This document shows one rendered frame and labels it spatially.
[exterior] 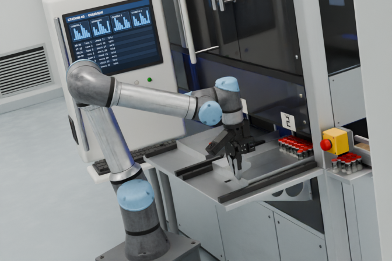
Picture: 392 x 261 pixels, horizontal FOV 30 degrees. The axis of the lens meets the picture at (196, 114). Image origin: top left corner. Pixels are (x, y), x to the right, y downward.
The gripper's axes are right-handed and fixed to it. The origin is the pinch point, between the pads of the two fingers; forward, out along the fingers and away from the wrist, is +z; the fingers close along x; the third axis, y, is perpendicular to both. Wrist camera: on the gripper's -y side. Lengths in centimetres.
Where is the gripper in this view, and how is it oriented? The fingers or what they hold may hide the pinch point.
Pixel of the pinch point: (236, 177)
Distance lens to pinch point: 256.6
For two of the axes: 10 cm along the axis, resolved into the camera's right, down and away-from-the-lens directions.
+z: 1.7, 9.4, 2.9
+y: 8.8, -2.8, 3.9
